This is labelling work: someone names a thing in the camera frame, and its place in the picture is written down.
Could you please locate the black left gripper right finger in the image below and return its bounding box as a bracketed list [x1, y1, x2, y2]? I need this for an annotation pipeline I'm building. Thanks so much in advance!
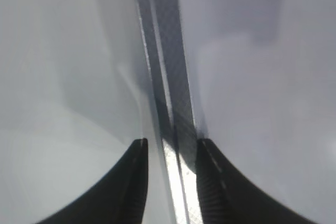
[195, 138, 311, 223]

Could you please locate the white board with grey frame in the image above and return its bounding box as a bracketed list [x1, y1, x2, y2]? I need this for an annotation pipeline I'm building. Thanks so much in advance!
[137, 0, 335, 223]

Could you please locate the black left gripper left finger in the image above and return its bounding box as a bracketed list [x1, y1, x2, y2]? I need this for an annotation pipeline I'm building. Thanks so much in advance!
[41, 138, 149, 223]

